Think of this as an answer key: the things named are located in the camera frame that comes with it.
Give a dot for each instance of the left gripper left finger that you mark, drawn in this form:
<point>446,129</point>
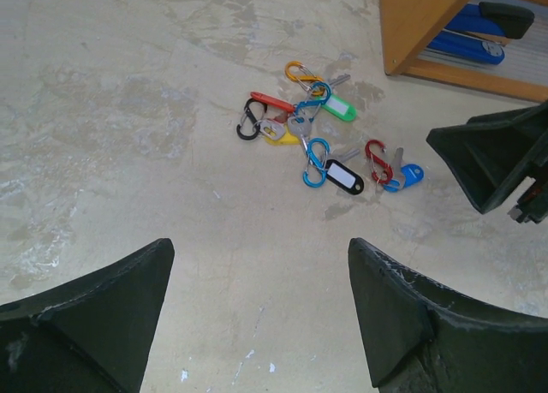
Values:
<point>91,334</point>

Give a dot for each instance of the red carabiner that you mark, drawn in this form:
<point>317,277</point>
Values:
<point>381,171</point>

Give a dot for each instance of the wooden shelf rack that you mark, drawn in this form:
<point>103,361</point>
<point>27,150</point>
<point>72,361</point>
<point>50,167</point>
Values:
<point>408,26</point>

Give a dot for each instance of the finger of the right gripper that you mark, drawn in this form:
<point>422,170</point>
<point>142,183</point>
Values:
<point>478,155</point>

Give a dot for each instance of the key with blue tag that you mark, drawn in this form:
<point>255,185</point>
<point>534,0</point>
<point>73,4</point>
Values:
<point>403,175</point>

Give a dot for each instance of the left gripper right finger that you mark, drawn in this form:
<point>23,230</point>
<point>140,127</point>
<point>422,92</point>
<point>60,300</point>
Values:
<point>422,336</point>

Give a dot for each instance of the key with green tag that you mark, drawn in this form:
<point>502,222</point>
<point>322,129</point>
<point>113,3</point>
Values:
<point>335,105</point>

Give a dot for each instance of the black carabiner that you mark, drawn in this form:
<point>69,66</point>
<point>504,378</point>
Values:
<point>248,116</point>

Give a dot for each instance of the blue stapler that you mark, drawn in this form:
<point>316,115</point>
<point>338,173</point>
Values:
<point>473,32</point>

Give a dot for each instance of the orange carabiner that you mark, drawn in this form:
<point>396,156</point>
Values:
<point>299,73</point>

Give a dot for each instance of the key with red tag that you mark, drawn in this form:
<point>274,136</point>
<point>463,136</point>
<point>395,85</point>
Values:
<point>282,111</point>

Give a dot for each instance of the blue carabiner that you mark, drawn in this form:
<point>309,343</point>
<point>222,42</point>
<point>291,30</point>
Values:
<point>315,161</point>
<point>308,108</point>

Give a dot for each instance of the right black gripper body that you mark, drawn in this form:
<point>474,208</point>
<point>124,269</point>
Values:
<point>528,148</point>

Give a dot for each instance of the key with yellow tag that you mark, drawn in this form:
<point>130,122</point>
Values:
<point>277,133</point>

